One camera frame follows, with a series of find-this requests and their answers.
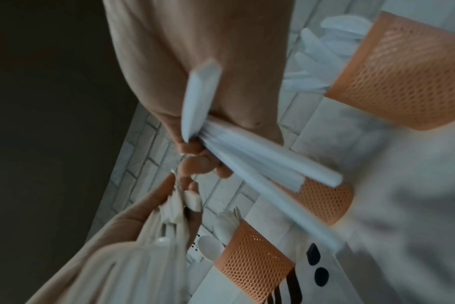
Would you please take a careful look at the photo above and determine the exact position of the person's left hand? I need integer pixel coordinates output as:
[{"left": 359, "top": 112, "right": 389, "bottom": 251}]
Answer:
[{"left": 24, "top": 172, "right": 205, "bottom": 304}]

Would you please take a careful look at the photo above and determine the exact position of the grey cabinet panel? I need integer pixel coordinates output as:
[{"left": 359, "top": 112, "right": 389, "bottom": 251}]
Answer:
[{"left": 0, "top": 0, "right": 139, "bottom": 268}]

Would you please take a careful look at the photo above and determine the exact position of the white plastic knife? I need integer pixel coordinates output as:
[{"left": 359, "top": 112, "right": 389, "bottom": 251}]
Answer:
[
  {"left": 204, "top": 118, "right": 345, "bottom": 189},
  {"left": 212, "top": 148, "right": 345, "bottom": 253},
  {"left": 180, "top": 58, "right": 223, "bottom": 142}
]

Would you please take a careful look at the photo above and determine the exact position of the bunch of white plastic knives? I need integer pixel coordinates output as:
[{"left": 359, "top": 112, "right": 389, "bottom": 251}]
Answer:
[{"left": 283, "top": 15, "right": 371, "bottom": 96}]

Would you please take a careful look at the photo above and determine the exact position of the person's right hand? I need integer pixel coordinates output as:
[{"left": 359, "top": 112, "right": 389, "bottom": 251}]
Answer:
[{"left": 101, "top": 0, "right": 296, "bottom": 179}]

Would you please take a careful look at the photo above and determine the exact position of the orange mesh knife cup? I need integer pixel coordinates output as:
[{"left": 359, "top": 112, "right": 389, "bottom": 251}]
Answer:
[{"left": 324, "top": 12, "right": 455, "bottom": 131}]

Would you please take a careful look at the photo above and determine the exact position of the heap of white plastic cutlery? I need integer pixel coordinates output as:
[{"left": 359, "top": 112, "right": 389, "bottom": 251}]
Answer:
[{"left": 77, "top": 178, "right": 203, "bottom": 304}]

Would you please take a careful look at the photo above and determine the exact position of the grey zip pouch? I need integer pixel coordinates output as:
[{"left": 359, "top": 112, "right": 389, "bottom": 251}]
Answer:
[{"left": 264, "top": 234, "right": 367, "bottom": 304}]

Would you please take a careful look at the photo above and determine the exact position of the bunch of white plastic spoons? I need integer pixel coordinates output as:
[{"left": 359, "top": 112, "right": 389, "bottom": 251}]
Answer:
[{"left": 195, "top": 207, "right": 245, "bottom": 265}]

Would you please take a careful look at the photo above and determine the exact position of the orange mesh fork cup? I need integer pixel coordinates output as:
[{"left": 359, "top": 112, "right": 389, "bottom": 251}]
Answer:
[{"left": 272, "top": 175, "right": 354, "bottom": 226}]

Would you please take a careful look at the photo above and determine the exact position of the orange mesh spoon cup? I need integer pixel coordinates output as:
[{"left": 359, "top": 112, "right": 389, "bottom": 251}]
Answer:
[{"left": 214, "top": 221, "right": 296, "bottom": 304}]

